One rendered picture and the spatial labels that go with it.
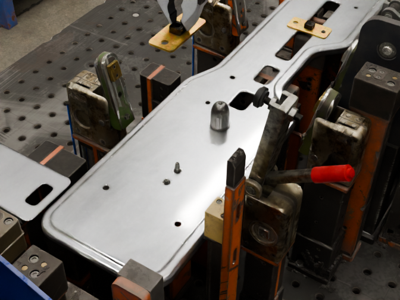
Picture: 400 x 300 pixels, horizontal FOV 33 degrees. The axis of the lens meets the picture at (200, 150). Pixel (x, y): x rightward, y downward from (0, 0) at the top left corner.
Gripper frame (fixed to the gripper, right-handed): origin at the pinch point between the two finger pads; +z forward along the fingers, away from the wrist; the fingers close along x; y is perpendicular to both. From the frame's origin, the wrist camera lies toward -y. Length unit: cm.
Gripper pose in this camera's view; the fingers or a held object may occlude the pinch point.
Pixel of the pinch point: (177, 21)
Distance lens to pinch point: 88.1
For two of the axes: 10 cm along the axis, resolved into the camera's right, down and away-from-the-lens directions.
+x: -8.4, -3.8, 3.8
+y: 5.4, -5.8, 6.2
